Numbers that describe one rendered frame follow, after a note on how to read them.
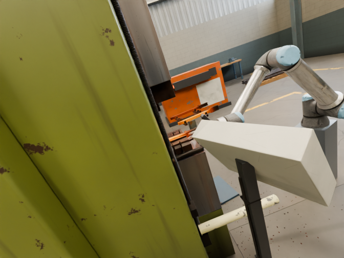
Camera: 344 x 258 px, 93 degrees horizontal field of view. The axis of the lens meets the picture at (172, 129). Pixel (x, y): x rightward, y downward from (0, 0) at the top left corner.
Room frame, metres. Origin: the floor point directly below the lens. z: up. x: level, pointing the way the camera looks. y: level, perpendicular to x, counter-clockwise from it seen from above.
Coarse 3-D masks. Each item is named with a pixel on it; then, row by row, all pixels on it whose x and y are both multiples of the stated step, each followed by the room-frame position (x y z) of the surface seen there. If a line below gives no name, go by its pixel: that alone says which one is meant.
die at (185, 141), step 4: (172, 136) 1.08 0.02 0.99; (184, 136) 0.99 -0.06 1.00; (172, 140) 0.99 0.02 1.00; (176, 140) 0.99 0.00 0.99; (180, 140) 0.97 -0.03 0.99; (184, 140) 0.94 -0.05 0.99; (188, 140) 0.94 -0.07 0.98; (176, 144) 0.93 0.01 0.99; (184, 144) 0.91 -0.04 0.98; (188, 144) 0.89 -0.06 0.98; (176, 148) 0.89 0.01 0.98; (180, 148) 0.89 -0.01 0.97; (184, 148) 0.89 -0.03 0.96; (188, 148) 0.89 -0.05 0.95; (192, 148) 0.89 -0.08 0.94; (176, 152) 0.89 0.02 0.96; (180, 152) 0.89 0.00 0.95
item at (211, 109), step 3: (216, 105) 1.45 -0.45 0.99; (210, 108) 1.44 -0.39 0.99; (213, 108) 1.45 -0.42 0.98; (216, 108) 1.45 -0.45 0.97; (204, 111) 1.45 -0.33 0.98; (207, 111) 1.43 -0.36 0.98; (210, 111) 1.42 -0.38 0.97; (213, 111) 1.44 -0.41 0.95; (198, 114) 1.42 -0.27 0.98; (189, 117) 1.42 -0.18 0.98; (192, 117) 1.40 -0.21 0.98; (195, 117) 1.40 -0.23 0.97; (183, 120) 1.39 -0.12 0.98; (186, 120) 1.38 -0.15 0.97; (189, 120) 1.39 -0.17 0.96; (180, 123) 1.37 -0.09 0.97
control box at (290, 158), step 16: (208, 128) 0.52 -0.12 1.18; (224, 128) 0.47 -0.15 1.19; (240, 128) 0.43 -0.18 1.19; (256, 128) 0.39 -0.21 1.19; (272, 128) 0.36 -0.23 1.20; (288, 128) 0.33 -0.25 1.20; (304, 128) 0.31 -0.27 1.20; (208, 144) 0.51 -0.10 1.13; (224, 144) 0.43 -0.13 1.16; (240, 144) 0.39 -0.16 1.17; (256, 144) 0.35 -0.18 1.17; (272, 144) 0.33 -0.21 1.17; (288, 144) 0.30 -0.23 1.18; (304, 144) 0.28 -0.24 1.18; (224, 160) 0.55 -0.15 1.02; (256, 160) 0.38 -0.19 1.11; (272, 160) 0.32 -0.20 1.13; (288, 160) 0.28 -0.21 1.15; (304, 160) 0.27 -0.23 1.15; (320, 160) 0.31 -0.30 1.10; (256, 176) 0.47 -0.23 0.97; (272, 176) 0.39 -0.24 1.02; (288, 176) 0.33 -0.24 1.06; (304, 176) 0.29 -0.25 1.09; (320, 176) 0.30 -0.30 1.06; (304, 192) 0.35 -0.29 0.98; (320, 192) 0.30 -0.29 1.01
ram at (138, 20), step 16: (128, 0) 0.84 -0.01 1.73; (144, 0) 0.84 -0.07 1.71; (128, 16) 0.84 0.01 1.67; (144, 16) 0.84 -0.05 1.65; (144, 32) 0.84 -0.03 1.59; (144, 48) 0.84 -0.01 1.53; (160, 48) 0.84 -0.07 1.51; (144, 64) 0.84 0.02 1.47; (160, 64) 0.84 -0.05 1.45; (160, 80) 0.84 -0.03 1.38
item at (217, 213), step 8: (208, 216) 0.85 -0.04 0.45; (216, 216) 0.86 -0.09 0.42; (208, 232) 0.85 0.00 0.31; (216, 232) 0.86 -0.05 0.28; (224, 232) 0.86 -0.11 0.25; (216, 240) 0.85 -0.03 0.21; (224, 240) 0.86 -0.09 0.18; (208, 248) 0.85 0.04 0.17; (216, 248) 0.85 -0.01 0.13; (224, 248) 0.86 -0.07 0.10; (232, 248) 0.86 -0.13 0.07; (208, 256) 0.85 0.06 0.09; (216, 256) 0.85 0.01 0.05; (224, 256) 0.86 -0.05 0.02
